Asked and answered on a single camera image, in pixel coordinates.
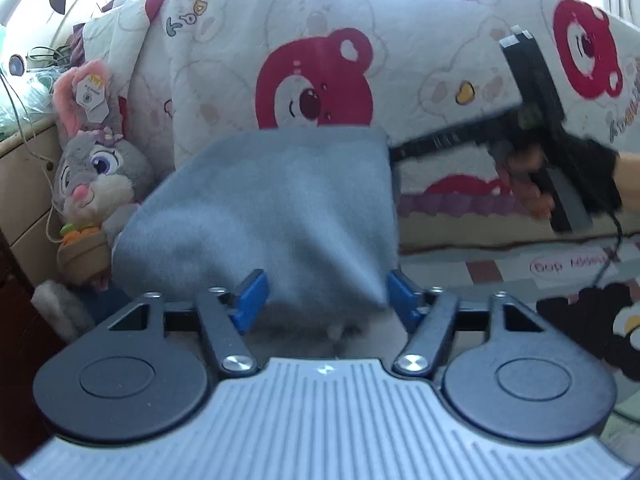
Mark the bear print blanket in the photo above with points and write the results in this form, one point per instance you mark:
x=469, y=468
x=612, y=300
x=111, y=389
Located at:
x=425, y=20

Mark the beige drawer cabinet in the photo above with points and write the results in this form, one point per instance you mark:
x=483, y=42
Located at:
x=30, y=200

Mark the person's right forearm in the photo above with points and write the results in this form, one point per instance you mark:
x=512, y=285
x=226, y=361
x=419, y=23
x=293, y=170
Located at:
x=631, y=175

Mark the person's right hand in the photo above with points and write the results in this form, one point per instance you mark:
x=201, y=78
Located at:
x=525, y=165

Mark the grey bunny plush toy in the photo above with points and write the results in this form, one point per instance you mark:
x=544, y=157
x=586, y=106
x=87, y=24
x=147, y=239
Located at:
x=100, y=170

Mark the small round clock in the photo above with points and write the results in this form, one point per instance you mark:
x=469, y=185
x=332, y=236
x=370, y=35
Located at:
x=16, y=65

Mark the grey fleece garment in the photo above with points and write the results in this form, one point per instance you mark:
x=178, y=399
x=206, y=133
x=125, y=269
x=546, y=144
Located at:
x=260, y=210

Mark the grey fluffy cloth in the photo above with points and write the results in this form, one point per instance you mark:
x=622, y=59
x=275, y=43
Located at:
x=60, y=305

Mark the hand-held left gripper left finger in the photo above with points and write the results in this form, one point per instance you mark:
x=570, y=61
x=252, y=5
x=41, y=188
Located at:
x=252, y=302

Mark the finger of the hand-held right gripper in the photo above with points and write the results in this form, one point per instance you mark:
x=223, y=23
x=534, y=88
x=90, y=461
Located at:
x=445, y=139

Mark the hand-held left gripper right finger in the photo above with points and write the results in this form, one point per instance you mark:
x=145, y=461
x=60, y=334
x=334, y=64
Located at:
x=402, y=302

